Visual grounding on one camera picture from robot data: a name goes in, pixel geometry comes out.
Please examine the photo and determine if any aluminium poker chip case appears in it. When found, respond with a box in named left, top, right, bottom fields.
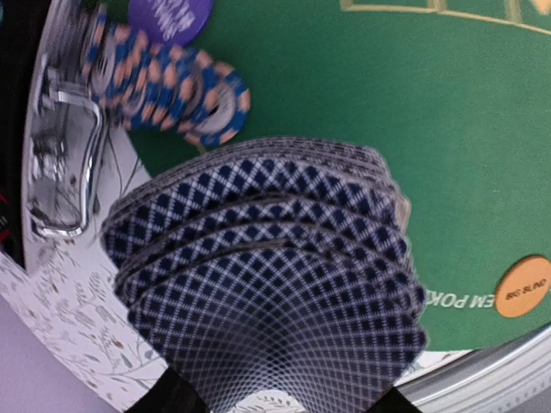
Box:
left=1, top=1, right=108, bottom=274

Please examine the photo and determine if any round green poker mat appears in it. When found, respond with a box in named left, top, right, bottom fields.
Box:
left=127, top=0, right=551, bottom=354

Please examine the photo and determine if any orange big blind button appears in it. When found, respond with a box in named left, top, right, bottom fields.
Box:
left=495, top=255, right=550, bottom=318

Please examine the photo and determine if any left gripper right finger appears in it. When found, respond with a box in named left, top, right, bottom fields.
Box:
left=372, top=387, right=421, bottom=413

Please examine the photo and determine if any blue playing card deck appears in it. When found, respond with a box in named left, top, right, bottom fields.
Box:
left=101, top=138, right=428, bottom=412

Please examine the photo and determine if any aluminium front rail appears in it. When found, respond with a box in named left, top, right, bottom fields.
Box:
left=399, top=325, right=550, bottom=412

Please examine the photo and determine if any purple small blind button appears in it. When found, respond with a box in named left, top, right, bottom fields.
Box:
left=127, top=0, right=214, bottom=46

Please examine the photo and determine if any blue poker chip stack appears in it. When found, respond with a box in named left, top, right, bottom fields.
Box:
left=80, top=3, right=251, bottom=148

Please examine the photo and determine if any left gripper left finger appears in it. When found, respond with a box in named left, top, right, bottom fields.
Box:
left=126, top=368, right=209, bottom=413

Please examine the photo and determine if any floral patterned table cover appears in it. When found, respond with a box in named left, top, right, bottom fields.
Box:
left=0, top=124, right=311, bottom=413

